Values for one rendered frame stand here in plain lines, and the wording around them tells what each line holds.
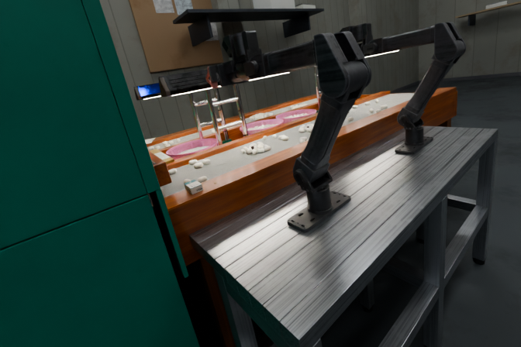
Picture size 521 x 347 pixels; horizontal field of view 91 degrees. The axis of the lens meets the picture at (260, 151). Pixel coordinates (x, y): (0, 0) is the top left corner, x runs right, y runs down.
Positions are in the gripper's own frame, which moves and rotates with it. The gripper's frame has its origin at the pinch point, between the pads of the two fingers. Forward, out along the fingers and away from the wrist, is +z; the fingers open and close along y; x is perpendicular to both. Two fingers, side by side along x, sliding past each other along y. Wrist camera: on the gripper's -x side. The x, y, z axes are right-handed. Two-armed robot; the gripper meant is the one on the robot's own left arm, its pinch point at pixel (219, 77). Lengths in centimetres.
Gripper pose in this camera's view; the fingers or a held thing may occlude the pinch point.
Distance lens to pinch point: 93.5
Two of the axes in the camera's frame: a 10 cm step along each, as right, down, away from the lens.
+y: -7.7, 3.2, -5.6
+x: 1.9, 9.4, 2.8
